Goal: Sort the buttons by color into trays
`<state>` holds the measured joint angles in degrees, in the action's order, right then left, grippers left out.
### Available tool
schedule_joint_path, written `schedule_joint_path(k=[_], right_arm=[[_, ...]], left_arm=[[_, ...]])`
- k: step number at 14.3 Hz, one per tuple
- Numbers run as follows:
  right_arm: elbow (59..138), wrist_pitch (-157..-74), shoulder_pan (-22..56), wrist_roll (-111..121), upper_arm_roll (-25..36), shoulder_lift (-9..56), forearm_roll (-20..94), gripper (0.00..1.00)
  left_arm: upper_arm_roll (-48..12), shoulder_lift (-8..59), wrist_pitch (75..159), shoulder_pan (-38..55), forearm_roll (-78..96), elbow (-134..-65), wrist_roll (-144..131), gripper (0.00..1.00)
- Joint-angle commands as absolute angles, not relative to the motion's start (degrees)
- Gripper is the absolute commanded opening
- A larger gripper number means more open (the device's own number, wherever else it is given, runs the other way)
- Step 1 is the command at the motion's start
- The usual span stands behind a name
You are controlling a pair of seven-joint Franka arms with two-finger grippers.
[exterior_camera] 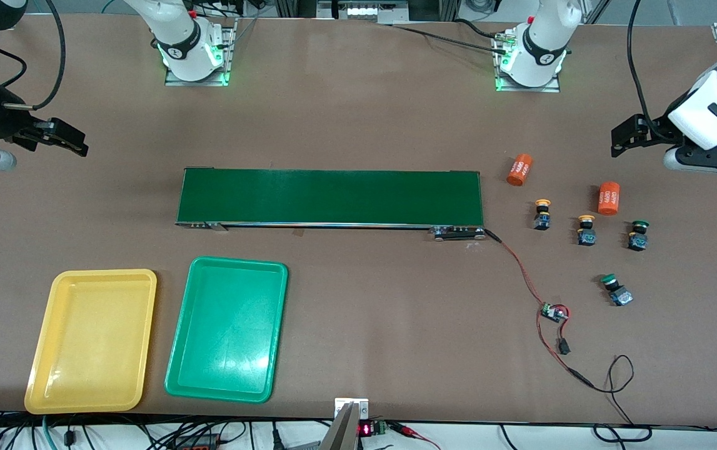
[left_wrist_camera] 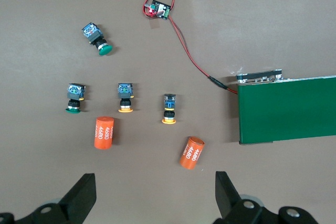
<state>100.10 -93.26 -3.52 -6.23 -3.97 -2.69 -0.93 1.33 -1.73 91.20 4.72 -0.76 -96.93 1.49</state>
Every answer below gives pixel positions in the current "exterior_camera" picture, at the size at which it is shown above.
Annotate orange printed cylinder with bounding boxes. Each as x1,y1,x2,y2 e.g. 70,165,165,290
506,153,534,187
597,181,621,216

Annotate green push button switch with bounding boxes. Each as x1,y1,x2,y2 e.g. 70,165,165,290
628,220,650,252
601,273,634,307

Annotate yellow plastic tray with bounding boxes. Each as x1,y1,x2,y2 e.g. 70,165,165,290
24,269,158,414

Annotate green plastic tray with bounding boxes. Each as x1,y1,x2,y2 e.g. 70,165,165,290
164,256,289,404

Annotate green conveyor belt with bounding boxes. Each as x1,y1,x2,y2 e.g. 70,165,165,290
175,167,487,241

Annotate black power strip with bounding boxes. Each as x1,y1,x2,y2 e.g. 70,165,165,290
171,431,224,450

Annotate red clip lead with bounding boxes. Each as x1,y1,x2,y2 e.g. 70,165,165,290
388,422,441,450

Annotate grey metal pole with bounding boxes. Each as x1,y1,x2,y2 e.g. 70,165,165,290
319,403,359,450

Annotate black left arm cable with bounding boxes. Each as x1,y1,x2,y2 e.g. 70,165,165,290
627,0,671,143

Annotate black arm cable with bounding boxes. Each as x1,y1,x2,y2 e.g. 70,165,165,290
627,0,671,143
3,0,66,112

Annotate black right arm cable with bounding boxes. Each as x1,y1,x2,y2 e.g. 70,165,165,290
3,0,66,112

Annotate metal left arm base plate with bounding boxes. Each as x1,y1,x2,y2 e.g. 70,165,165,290
494,31,562,93

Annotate red and black wire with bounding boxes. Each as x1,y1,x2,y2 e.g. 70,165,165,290
483,229,596,391

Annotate black cable across table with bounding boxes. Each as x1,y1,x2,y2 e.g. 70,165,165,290
389,24,509,57

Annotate thin black looped cable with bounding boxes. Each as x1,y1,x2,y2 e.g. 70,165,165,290
568,354,653,441

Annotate aluminium frame with light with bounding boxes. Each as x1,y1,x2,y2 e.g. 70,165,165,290
274,0,462,26

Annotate silver mounting bracket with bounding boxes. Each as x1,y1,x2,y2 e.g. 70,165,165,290
334,398,369,421

